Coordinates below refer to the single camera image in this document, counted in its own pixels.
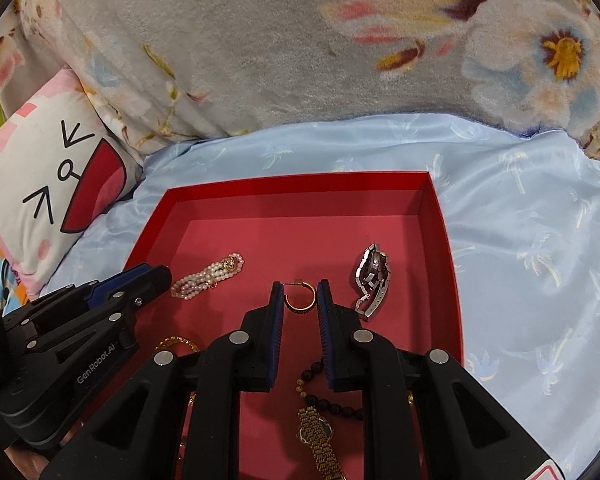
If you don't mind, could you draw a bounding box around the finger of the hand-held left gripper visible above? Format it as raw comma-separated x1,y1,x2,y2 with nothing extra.
100,265,174,322
86,263,149,306

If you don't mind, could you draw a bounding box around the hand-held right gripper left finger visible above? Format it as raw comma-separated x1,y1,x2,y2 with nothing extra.
40,281,286,480

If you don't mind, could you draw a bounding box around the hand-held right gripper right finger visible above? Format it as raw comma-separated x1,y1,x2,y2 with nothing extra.
316,279,578,480

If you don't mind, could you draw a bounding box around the gold hoop earring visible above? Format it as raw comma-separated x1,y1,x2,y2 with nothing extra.
285,281,319,315

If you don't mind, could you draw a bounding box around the pearl bracelet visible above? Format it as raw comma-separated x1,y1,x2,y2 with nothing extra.
170,253,245,301

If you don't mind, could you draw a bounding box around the gold chain bracelet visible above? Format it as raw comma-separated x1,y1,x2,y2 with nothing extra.
154,336,204,357

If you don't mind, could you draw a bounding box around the black bead bracelet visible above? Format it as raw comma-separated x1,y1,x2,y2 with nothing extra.
294,364,416,419

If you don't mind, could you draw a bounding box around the silver watch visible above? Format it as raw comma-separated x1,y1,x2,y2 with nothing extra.
352,243,394,321

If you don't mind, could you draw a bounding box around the gold watch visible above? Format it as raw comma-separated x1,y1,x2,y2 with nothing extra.
294,405,349,480

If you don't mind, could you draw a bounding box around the red cardboard box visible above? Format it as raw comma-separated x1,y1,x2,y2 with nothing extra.
77,171,465,480

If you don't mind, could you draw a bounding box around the cat print pillow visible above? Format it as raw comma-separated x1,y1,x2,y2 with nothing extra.
0,67,146,297

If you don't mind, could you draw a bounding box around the light blue bed sheet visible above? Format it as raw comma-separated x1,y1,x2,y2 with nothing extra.
44,112,600,480

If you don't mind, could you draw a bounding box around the grey floral blanket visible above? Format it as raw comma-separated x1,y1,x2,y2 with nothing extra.
0,0,600,167

